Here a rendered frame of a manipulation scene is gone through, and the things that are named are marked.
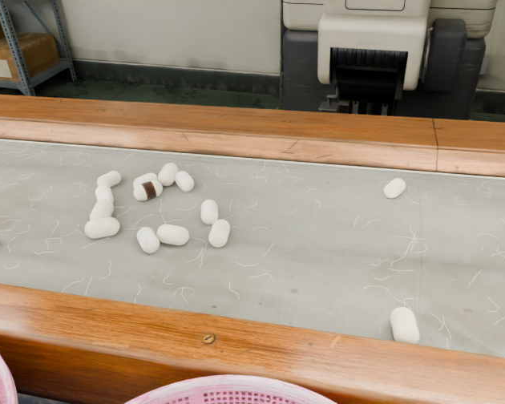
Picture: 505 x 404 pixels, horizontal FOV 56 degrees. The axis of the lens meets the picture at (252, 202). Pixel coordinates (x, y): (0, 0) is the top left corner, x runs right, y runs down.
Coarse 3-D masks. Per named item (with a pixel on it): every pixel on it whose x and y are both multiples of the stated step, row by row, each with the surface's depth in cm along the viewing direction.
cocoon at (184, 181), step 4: (180, 172) 61; (184, 172) 61; (176, 176) 61; (180, 176) 60; (184, 176) 60; (188, 176) 60; (176, 180) 61; (180, 180) 60; (184, 180) 60; (188, 180) 60; (192, 180) 60; (180, 184) 60; (184, 184) 60; (188, 184) 60; (192, 184) 60; (184, 188) 60; (188, 188) 60
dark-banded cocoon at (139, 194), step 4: (152, 180) 59; (140, 184) 59; (156, 184) 59; (160, 184) 59; (136, 188) 58; (140, 188) 58; (156, 188) 59; (160, 188) 59; (136, 192) 58; (140, 192) 58; (144, 192) 58; (156, 192) 59; (160, 192) 60; (136, 196) 58; (140, 196) 58; (144, 196) 58; (140, 200) 59; (144, 200) 59
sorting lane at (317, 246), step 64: (0, 192) 62; (64, 192) 62; (128, 192) 61; (192, 192) 61; (256, 192) 60; (320, 192) 59; (448, 192) 58; (0, 256) 52; (64, 256) 52; (128, 256) 51; (192, 256) 51; (256, 256) 50; (320, 256) 50; (384, 256) 49; (448, 256) 49; (256, 320) 43; (320, 320) 43; (384, 320) 43; (448, 320) 42
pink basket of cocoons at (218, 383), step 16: (176, 384) 35; (192, 384) 35; (208, 384) 35; (224, 384) 35; (240, 384) 35; (256, 384) 35; (272, 384) 35; (288, 384) 34; (144, 400) 34; (160, 400) 34; (176, 400) 35; (192, 400) 35; (208, 400) 35; (224, 400) 36; (240, 400) 35; (256, 400) 35; (272, 400) 35; (304, 400) 34; (320, 400) 33
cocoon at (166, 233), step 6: (162, 228) 52; (168, 228) 51; (174, 228) 51; (180, 228) 51; (156, 234) 52; (162, 234) 51; (168, 234) 51; (174, 234) 51; (180, 234) 51; (186, 234) 51; (162, 240) 52; (168, 240) 51; (174, 240) 51; (180, 240) 51; (186, 240) 52
